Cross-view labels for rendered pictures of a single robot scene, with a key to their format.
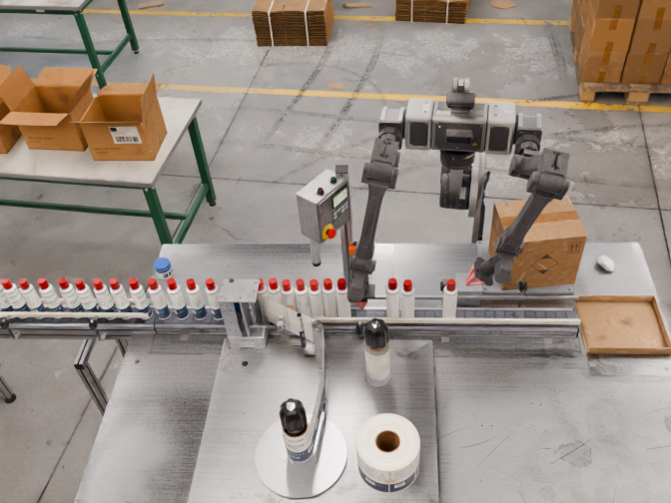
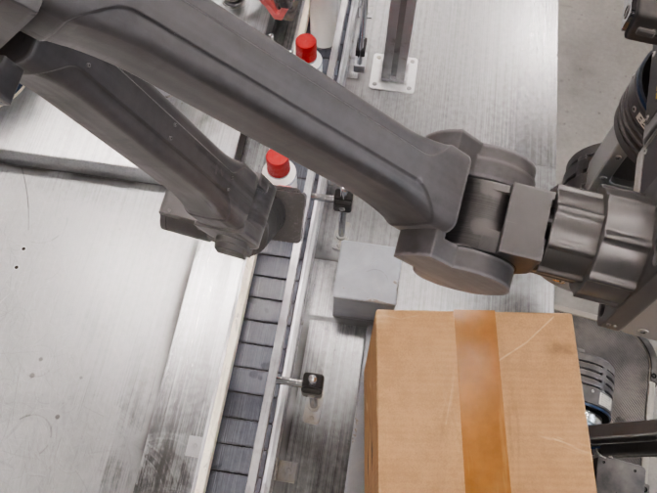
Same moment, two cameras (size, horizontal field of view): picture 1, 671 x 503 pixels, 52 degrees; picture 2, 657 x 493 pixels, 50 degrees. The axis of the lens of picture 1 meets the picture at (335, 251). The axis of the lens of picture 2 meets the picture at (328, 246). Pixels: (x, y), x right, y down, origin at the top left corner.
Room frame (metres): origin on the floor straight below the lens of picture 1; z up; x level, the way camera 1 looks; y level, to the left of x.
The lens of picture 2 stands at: (1.78, -0.96, 1.92)
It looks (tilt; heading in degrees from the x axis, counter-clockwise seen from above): 64 degrees down; 90
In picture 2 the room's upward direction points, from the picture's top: 1 degrees clockwise
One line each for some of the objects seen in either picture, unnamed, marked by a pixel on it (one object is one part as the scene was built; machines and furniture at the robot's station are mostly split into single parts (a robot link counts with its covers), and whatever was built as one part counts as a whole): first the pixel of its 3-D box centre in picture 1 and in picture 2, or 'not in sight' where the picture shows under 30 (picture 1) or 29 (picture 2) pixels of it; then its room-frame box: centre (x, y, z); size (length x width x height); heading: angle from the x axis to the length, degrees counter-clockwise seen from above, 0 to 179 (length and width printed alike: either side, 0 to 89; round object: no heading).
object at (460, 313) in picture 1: (360, 319); (317, 71); (1.75, -0.07, 0.86); 1.65 x 0.08 x 0.04; 82
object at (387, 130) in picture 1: (389, 140); not in sight; (2.10, -0.24, 1.45); 0.09 x 0.08 x 0.12; 75
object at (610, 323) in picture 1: (621, 323); not in sight; (1.61, -1.06, 0.85); 0.30 x 0.26 x 0.04; 82
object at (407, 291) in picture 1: (407, 300); not in sight; (1.72, -0.25, 0.98); 0.05 x 0.05 x 0.20
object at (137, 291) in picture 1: (140, 298); not in sight; (1.86, 0.78, 0.98); 0.05 x 0.05 x 0.20
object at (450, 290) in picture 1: (449, 299); (281, 192); (1.70, -0.41, 0.98); 0.05 x 0.05 x 0.20
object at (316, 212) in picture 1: (325, 207); not in sight; (1.84, 0.02, 1.38); 0.17 x 0.10 x 0.19; 137
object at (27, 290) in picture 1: (31, 297); not in sight; (1.92, 1.22, 0.98); 0.05 x 0.05 x 0.20
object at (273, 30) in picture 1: (294, 15); not in sight; (5.89, 0.17, 0.16); 0.65 x 0.54 x 0.32; 80
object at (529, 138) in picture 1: (527, 148); (596, 242); (1.98, -0.72, 1.45); 0.09 x 0.08 x 0.12; 75
